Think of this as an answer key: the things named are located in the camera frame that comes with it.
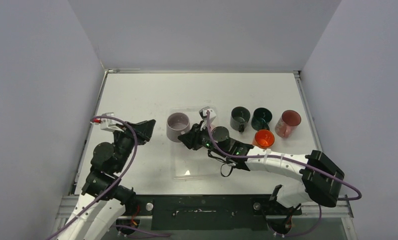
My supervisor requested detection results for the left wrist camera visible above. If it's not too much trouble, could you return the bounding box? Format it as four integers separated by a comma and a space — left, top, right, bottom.
90, 112, 123, 133

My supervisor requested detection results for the pink ghost pattern mug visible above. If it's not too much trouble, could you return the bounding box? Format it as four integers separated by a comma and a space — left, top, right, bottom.
275, 109, 302, 138

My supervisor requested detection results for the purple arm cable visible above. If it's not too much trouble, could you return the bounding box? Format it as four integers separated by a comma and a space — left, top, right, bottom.
46, 115, 139, 240
205, 110, 363, 202

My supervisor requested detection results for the dark green glossy mug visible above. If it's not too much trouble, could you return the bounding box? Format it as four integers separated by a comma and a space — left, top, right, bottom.
251, 107, 273, 131

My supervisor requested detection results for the dark grey mug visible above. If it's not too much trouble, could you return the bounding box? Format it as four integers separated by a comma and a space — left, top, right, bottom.
230, 106, 251, 133

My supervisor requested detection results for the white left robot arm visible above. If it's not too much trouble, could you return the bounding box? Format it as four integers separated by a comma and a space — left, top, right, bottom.
50, 113, 156, 240

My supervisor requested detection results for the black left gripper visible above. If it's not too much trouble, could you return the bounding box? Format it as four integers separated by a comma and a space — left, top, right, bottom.
113, 119, 155, 173

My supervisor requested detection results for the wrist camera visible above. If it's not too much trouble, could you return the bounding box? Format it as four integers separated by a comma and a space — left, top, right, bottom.
90, 112, 123, 133
199, 106, 217, 130

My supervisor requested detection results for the lilac ribbed mug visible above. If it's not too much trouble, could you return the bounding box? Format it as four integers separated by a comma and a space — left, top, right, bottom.
166, 112, 190, 143

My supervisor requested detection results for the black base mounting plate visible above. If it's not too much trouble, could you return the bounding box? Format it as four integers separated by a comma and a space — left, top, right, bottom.
115, 194, 303, 231

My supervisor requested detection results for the clear plastic tray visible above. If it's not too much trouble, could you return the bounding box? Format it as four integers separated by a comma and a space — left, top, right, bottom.
169, 106, 221, 180

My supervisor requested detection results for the orange mug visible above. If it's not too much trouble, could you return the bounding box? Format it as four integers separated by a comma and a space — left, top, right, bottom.
252, 129, 275, 149

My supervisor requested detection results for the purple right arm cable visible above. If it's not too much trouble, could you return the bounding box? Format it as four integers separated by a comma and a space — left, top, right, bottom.
205, 110, 363, 202

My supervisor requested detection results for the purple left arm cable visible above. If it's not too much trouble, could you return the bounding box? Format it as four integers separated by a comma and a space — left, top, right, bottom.
46, 115, 139, 240

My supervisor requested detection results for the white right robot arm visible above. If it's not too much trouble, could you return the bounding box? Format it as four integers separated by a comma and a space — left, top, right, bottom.
178, 124, 345, 215

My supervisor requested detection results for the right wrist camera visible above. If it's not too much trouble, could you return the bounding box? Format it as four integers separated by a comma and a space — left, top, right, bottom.
199, 106, 217, 130

